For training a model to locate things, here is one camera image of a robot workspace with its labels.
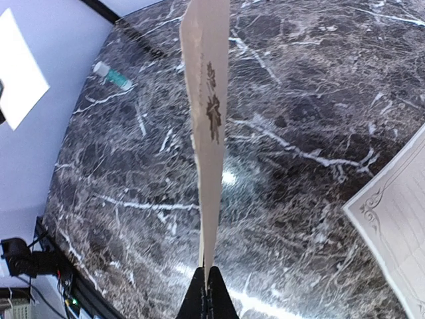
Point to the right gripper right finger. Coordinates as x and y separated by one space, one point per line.
220 305

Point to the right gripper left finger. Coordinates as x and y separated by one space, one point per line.
194 305

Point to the beige ornate letter sheet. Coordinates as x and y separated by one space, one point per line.
204 42

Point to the white green glue stick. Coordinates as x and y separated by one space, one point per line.
113 76

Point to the left black corner post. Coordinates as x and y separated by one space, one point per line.
130 32

